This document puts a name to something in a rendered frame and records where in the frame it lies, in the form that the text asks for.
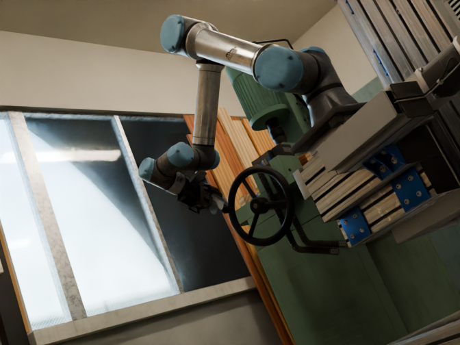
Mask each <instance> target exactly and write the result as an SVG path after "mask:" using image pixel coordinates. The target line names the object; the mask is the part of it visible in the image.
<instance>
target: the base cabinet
mask: <svg viewBox="0 0 460 345"><path fill-rule="evenodd" d="M301 227H302V228H303V230H304V232H305V235H306V236H307V237H308V239H309V240H324V241H325V240H330V241H331V240H332V241H333V240H337V241H338V240H345V239H344V236H343V235H342V232H341V231H340V228H339V227H338V225H337V222H336V220H334V221H331V222H326V223H323V220H322V218H321V216H320V215H319V216H317V217H315V218H314V219H312V220H310V221H309V222H307V223H305V224H304V225H302V226H301ZM334 248H339V250H340V254H339V255H331V254H330V255H329V254H328V255H327V254H311V253H310V254H309V253H297V252H295V251H294V250H293V248H292V247H291V246H290V243H289V242H288V239H287V237H286V235H285V236H284V237H283V238H282V239H280V240H279V241H278V242H276V243H275V244H272V245H270V246H266V247H264V248H263V249H261V250H259V251H257V254H258V257H259V259H260V262H261V264H262V266H263V268H264V271H265V273H266V276H267V278H268V280H269V282H270V285H271V287H272V290H273V292H274V295H275V296H276V299H277V301H278V304H279V306H280V308H281V311H282V313H283V316H284V318H285V321H286V322H287V325H288V327H289V329H290V332H291V334H292V337H293V338H294V341H295V343H296V345H387V344H389V343H391V342H394V341H396V340H398V339H400V338H402V337H404V336H406V335H408V334H410V333H413V332H414V331H417V330H419V329H421V328H423V327H425V326H428V325H430V324H432V323H434V322H436V321H438V320H441V319H442V318H445V317H446V316H449V315H451V314H453V313H455V312H457V311H459V310H460V295H459V293H458V291H457V289H456V287H455V285H454V283H453V282H452V280H451V278H450V276H449V274H448V272H447V270H446V269H445V267H444V265H443V263H442V261H441V259H440V257H439V255H438V254H437V251H436V250H435V247H434V246H433V244H432V242H431V240H430V238H429V236H428V234H426V235H423V236H420V237H418V238H414V239H412V240H408V241H406V242H402V243H400V244H398V243H397V241H396V239H395V237H394V236H393V234H391V235H389V236H387V237H385V238H383V239H382V240H379V241H378V242H373V243H369V244H363V245H359V246H355V247H352V248H349V247H348V245H347V247H346V248H340V247H334Z"/></svg>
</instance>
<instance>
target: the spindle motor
mask: <svg viewBox="0 0 460 345"><path fill-rule="evenodd" d="M225 70H226V73H227V75H228V78H229V80H230V82H231V85H232V86H233V89H234V90H235V93H236V95H237V97H238V99H239V102H240V104H241V106H242V109H243V110H244V113H245V114H246V117H247V119H248V121H249V123H250V126H251V128H252V130H254V131H262V130H265V129H268V127H266V126H265V122H266V121H267V120H269V119H271V118H274V117H277V118H278V119H279V123H281V122H282V121H284V120H285V119H286V118H287V117H288V116H289V114H290V110H289V108H288V106H287V104H286V102H285V100H284V98H283V96H282V94H281V93H280V92H274V91H271V90H269V89H267V88H265V87H263V86H262V85H261V84H259V83H257V82H256V81H255V80H254V78H253V76H252V75H250V74H248V73H245V72H242V71H239V70H236V69H234V68H231V67H228V66H226V69H225Z"/></svg>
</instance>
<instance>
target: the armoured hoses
mask: <svg viewBox="0 0 460 345"><path fill-rule="evenodd" d="M261 162H262V164H263V165H264V166H269V167H271V165H270V163H269V161H268V159H263V160H262V161H261ZM257 174H258V176H259V179H260V181H261V183H262V185H263V187H264V190H265V191H266V194H267V196H268V198H269V200H271V201H277V200H276V198H275V196H274V194H273V192H272V189H271V187H270V185H269V183H268V180H267V179H266V176H265V175H264V173H257ZM269 177H270V180H271V182H272V184H273V186H274V188H275V189H276V191H277V193H278V195H279V198H280V199H281V200H284V199H285V194H284V191H283V189H282V187H281V186H280V184H279V183H278V181H277V180H276V179H274V178H273V177H271V176H270V175H269ZM273 209H274V212H275V213H276V215H277V218H278V219H279V222H280V224H281V226H282V224H283V222H284V220H285V217H284V215H283V212H282V211H281V208H280V207H279V206H278V205H275V206H273ZM292 222H293V225H294V227H295V229H296V230H297V232H298V235H299V237H300V239H301V240H302V242H303V244H305V245H306V246H308V247H304V246H299V245H298V244H297V243H296V241H295V239H294V236H293V235H292V232H291V230H290V229H289V230H288V232H287V233H286V237H287V239H288V242H289V243H290V246H291V247H292V248H293V250H294V251H295V252H297V253H309V254H310V253H311V254H327V255H328V254H329V255H330V254H331V255H339V254H340V250H339V248H334V247H340V248H346V247H347V243H346V241H345V240H338V241H337V240H333V241H332V240H331V241H330V240H325V241H324V240H309V239H308V237H307V236H306V235H305V232H304V230H303V228H302V227H301V224H300V222H299V220H298V218H297V217H296V214H295V213H294V218H293V221H292ZM319 247H320V248H319ZM326 247H327V248H326ZM328 247H332V248H328Z"/></svg>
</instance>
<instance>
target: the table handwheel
mask: <svg viewBox="0 0 460 345"><path fill-rule="evenodd" d="M255 173H265V174H267V175H270V176H271V177H273V178H274V179H276V180H277V181H278V183H279V184H280V186H281V187H282V189H283V191H284V194H285V199H284V200H277V201H271V200H268V199H266V198H264V197H257V196H256V195H255V193H254V191H252V189H251V187H250V185H249V184H248V182H247V181H246V178H247V177H248V176H250V175H252V174H255ZM241 183H243V184H244V186H245V188H246V189H247V190H248V193H249V194H250V196H251V197H252V200H251V202H250V209H251V211H252V212H253V213H254V217H253V221H252V224H251V228H250V230H249V233H247V232H245V230H243V228H242V227H241V226H240V224H239V222H238V219H237V216H236V214H235V210H234V212H231V213H228V215H229V220H230V222H231V225H232V227H233V229H234V230H235V232H236V233H237V234H238V235H239V236H240V237H241V238H242V239H243V240H244V241H245V242H248V243H249V244H252V245H254V246H270V245H272V244H275V243H276V242H278V241H279V240H280V239H282V238H283V237H284V236H285V234H286V233H287V232H288V230H289V229H290V227H291V224H292V221H293V218H294V208H295V206H294V195H293V193H292V189H291V187H290V185H289V183H288V181H287V180H286V179H285V177H284V176H283V175H282V174H281V173H280V172H279V171H277V170H275V169H273V168H271V167H269V166H264V165H256V166H251V167H249V168H246V169H245V170H243V171H242V172H241V173H240V174H239V175H238V176H237V177H236V178H235V179H234V181H233V183H232V184H231V187H230V190H229V194H228V199H227V203H228V206H227V207H233V208H234V209H235V196H236V193H237V191H238V188H239V186H240V184H241ZM285 204H286V205H287V209H286V215H285V220H284V222H283V224H282V226H281V228H280V229H279V230H278V231H277V232H276V233H275V234H274V235H272V236H270V237H269V238H264V239H260V238H254V237H253V232H254V230H255V225H256V223H257V220H258V218H259V215H260V214H265V213H267V212H268V210H273V206H275V205H278V206H279V207H280V208H281V209H285V207H284V205H285Z"/></svg>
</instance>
